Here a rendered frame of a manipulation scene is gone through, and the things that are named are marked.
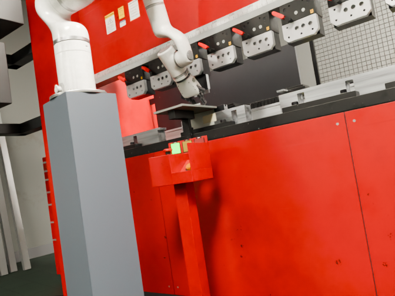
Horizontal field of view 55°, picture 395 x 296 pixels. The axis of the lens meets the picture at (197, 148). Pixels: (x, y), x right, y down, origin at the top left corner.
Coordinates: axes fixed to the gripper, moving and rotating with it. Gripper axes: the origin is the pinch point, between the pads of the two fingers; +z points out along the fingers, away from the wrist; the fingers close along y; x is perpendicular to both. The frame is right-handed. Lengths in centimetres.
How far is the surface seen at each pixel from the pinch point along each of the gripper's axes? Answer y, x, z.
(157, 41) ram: 21.8, -25.4, -29.5
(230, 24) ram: -24.9, -20.6, -24.0
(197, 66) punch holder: -2.5, -11.5, -13.7
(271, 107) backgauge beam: -25.0, -17.1, 23.2
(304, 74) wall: 45, -248, 132
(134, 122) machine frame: 86, -33, 17
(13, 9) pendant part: 101, -24, -83
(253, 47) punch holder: -34.5, -10.9, -13.1
